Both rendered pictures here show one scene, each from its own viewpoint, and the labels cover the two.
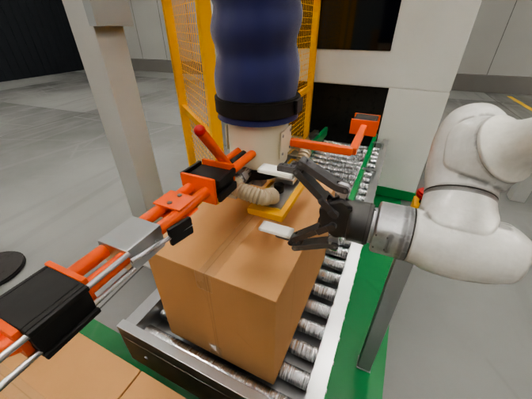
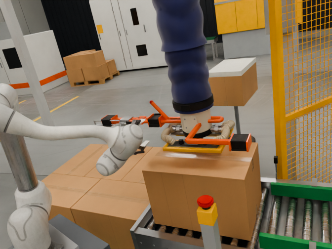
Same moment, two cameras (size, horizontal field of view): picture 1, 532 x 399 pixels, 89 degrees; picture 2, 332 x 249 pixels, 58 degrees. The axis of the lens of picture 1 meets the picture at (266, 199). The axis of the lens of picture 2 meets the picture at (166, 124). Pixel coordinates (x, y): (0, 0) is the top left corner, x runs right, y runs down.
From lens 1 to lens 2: 1.73 m
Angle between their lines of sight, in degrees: 82
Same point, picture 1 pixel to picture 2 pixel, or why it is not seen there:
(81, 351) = not seen: hidden behind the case
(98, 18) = (267, 30)
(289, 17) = (172, 73)
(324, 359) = (161, 234)
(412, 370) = not seen: outside the picture
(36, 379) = not seen: hidden behind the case
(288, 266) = (159, 170)
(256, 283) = (150, 164)
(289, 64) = (177, 89)
